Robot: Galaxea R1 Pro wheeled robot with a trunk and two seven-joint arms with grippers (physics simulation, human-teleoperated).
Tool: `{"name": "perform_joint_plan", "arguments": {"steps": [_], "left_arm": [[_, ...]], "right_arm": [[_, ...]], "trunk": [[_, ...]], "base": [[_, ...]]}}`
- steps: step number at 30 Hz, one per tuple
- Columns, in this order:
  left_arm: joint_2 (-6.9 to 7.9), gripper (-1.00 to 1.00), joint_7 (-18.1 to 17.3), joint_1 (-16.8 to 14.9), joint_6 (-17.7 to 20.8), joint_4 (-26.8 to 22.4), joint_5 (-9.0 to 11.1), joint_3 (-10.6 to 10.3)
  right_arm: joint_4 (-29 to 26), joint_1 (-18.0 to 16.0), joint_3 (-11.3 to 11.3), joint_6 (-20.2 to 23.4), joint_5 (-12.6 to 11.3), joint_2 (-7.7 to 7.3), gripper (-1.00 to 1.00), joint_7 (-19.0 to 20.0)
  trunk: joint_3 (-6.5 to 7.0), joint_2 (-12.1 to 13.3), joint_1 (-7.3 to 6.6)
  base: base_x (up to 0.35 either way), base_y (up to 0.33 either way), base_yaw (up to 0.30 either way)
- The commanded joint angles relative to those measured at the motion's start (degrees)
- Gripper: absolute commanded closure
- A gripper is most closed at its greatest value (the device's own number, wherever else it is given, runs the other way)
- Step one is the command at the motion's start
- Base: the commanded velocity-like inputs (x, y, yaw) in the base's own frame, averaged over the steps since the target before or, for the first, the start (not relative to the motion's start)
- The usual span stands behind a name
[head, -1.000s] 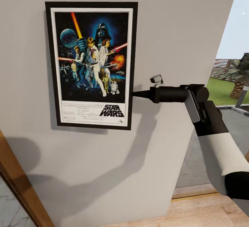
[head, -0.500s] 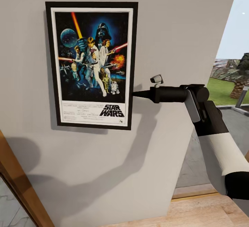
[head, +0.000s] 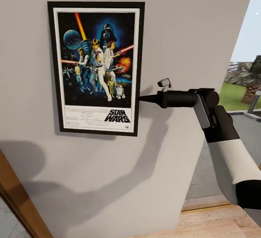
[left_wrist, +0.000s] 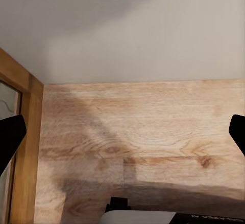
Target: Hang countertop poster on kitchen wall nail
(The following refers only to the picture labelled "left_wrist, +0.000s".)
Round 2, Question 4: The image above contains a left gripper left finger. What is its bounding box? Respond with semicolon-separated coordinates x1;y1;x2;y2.
0;115;27;175

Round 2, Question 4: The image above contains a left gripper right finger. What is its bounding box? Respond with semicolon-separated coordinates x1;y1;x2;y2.
229;114;245;155

